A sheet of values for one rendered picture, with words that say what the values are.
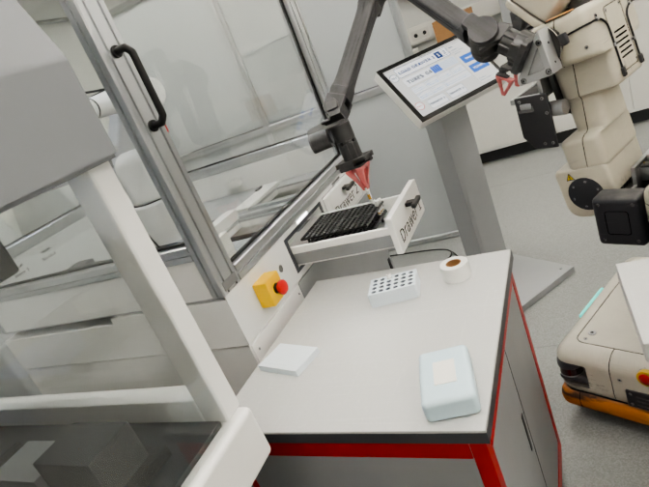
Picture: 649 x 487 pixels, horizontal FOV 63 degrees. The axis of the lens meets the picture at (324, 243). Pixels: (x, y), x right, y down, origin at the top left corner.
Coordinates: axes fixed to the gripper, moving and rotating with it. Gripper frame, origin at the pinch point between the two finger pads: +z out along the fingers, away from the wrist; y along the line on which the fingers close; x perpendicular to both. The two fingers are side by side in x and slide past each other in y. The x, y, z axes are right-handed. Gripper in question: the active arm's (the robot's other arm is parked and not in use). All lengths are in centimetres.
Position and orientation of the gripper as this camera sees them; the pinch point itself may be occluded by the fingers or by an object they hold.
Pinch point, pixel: (365, 186)
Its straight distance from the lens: 156.2
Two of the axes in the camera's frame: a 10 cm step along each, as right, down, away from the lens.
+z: 4.0, 8.8, 2.7
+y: 8.3, -2.2, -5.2
